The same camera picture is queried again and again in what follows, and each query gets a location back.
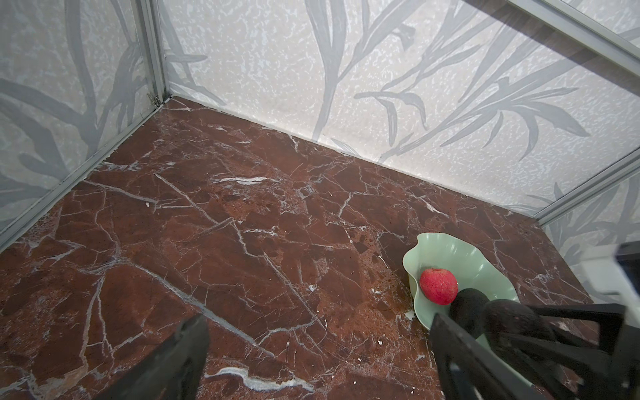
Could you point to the green scalloped fruit bowl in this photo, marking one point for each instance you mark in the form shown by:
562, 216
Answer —
479, 282

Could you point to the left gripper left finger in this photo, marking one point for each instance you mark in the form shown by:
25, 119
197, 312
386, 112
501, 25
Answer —
172, 371

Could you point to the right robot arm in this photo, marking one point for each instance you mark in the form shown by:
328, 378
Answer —
613, 270

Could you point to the red fake fruit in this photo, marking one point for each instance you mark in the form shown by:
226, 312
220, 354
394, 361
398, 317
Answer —
439, 285

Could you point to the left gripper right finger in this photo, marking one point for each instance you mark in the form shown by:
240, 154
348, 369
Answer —
567, 366

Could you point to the dark avocado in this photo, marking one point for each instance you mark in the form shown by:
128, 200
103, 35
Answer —
495, 317

